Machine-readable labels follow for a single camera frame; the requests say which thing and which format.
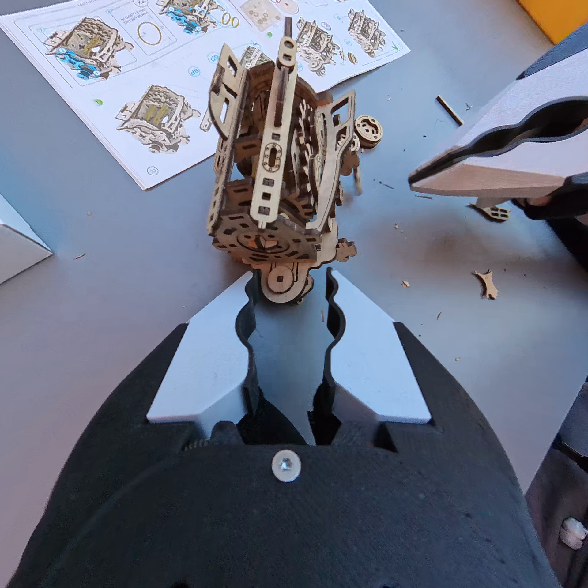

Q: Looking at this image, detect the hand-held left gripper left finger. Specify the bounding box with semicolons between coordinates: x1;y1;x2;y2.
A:
146;271;262;439

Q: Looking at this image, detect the yellow plastic bin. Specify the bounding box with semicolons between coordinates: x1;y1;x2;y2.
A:
517;0;588;45

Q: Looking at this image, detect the illustrated instruction booklet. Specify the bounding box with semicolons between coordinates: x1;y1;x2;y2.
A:
0;0;411;191

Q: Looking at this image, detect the white cardboard tray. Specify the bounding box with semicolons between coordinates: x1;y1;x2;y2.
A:
0;193;53;285

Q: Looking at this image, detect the thin dark wooden stick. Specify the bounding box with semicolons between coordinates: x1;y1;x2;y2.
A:
435;95;465;127

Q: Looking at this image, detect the person's dark clothing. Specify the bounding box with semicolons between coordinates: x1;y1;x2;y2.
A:
524;374;588;588

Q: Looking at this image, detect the wooden mechanical model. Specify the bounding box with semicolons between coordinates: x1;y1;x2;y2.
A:
201;17;383;305

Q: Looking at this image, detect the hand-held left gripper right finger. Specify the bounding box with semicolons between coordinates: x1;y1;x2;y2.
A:
312;268;433;442

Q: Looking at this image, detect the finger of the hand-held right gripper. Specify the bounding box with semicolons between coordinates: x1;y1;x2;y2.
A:
408;129;588;208
452;55;588;152

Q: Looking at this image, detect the bone-shaped wooden scrap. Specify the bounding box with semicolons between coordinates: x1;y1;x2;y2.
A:
473;270;500;300

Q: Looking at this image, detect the small windowed wooden part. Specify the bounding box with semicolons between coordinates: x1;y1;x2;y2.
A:
469;204;511;222

